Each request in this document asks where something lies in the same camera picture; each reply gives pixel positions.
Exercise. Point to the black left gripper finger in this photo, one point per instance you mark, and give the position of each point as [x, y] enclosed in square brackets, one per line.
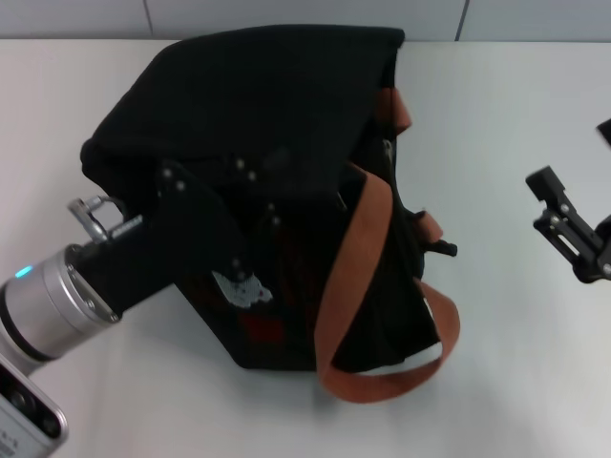
[224, 172]
[262, 229]

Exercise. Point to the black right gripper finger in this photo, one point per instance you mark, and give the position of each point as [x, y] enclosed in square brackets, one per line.
[554, 200]
[605, 132]

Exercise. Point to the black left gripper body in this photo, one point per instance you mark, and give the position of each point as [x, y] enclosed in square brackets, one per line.
[181, 238]

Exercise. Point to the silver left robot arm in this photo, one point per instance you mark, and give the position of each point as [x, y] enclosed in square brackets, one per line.
[48, 310]

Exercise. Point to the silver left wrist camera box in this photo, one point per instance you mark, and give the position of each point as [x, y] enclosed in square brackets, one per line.
[24, 410]

